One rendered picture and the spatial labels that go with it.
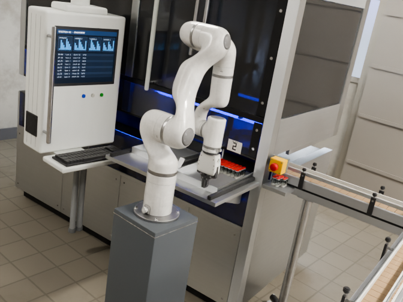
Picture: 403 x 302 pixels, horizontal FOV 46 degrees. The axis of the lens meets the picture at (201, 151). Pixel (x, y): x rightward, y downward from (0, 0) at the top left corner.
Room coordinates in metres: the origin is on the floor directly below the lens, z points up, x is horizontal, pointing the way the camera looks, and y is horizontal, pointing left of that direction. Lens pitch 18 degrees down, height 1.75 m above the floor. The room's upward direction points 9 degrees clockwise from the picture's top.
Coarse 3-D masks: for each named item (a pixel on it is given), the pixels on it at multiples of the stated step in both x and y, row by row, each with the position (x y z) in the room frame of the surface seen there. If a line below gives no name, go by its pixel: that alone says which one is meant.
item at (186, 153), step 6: (132, 150) 2.38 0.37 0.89; (138, 150) 2.36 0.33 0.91; (144, 150) 2.44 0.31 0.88; (174, 150) 2.53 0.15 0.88; (180, 150) 2.54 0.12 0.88; (186, 150) 2.56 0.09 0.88; (192, 150) 2.58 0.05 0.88; (144, 156) 2.33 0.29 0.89; (180, 156) 2.44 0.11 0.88; (186, 156) 2.36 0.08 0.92; (192, 156) 2.41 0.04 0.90
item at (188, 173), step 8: (184, 168) 2.21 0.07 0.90; (192, 168) 2.27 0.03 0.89; (176, 176) 2.13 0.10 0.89; (184, 176) 2.11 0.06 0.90; (192, 176) 2.18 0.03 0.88; (200, 176) 2.20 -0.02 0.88; (224, 176) 2.25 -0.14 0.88; (248, 176) 2.25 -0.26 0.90; (192, 184) 2.08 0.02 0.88; (200, 184) 2.06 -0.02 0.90; (216, 184) 2.13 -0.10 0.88; (224, 184) 2.15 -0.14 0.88; (232, 184) 2.12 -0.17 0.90
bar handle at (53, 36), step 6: (54, 30) 2.31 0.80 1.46; (48, 36) 2.34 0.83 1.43; (54, 36) 2.31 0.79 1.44; (54, 42) 2.31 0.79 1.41; (54, 48) 2.32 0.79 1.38; (54, 54) 2.32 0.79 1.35; (54, 60) 2.32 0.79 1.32; (54, 66) 2.32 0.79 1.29; (54, 72) 2.32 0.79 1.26; (54, 78) 2.32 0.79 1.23; (48, 102) 2.32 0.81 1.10; (48, 108) 2.31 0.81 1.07; (48, 114) 2.31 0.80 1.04; (48, 120) 2.31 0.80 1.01; (48, 126) 2.31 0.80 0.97; (48, 132) 2.31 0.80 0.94; (48, 138) 2.31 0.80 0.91
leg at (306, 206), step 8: (304, 200) 2.26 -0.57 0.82; (304, 208) 2.25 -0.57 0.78; (304, 216) 2.25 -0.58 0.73; (304, 224) 2.25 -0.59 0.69; (296, 232) 2.26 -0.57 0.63; (304, 232) 2.26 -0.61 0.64; (296, 240) 2.25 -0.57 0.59; (296, 248) 2.25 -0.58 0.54; (296, 256) 2.25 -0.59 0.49; (288, 264) 2.26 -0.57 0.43; (296, 264) 2.26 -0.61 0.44; (288, 272) 2.25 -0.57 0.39; (288, 280) 2.25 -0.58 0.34; (288, 288) 2.25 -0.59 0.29; (280, 296) 2.27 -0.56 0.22
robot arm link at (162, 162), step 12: (144, 120) 1.77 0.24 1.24; (156, 120) 1.74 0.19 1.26; (144, 132) 1.76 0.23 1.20; (156, 132) 1.73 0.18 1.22; (144, 144) 1.76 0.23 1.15; (156, 144) 1.77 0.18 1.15; (156, 156) 1.73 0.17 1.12; (168, 156) 1.75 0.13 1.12; (156, 168) 1.72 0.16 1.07; (168, 168) 1.72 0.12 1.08
